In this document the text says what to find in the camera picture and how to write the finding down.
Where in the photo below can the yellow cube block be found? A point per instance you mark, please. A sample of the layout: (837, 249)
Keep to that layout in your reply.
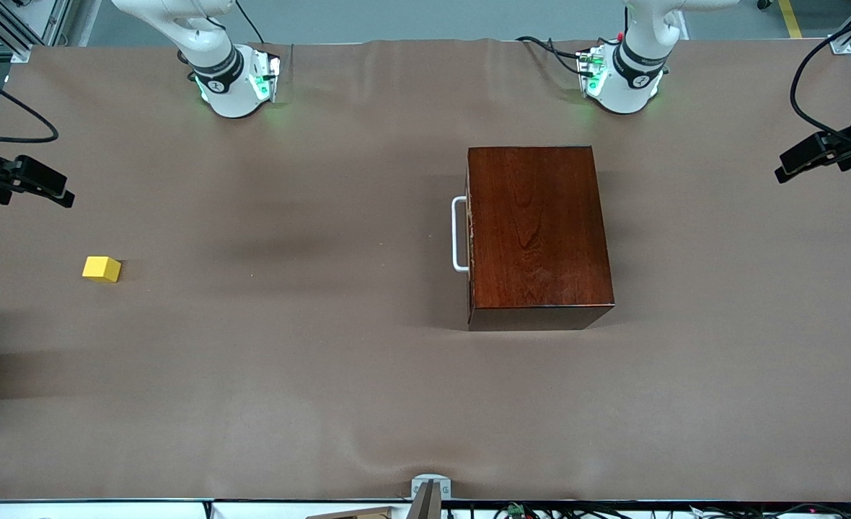
(101, 268)

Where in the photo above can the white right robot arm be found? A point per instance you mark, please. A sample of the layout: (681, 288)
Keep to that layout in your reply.
(231, 97)

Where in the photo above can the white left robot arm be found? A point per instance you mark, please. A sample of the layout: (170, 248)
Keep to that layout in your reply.
(631, 90)

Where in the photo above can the yellow floor tape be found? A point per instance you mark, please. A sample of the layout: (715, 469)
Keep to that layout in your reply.
(790, 18)

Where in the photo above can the brown table cloth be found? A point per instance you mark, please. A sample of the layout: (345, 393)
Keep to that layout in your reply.
(252, 360)

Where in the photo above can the dark brown wooden cabinet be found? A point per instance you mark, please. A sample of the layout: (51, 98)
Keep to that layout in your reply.
(541, 231)

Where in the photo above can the wooden board piece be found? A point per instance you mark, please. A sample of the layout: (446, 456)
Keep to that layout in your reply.
(360, 514)

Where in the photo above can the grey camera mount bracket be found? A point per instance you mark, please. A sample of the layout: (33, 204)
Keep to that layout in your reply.
(425, 504)

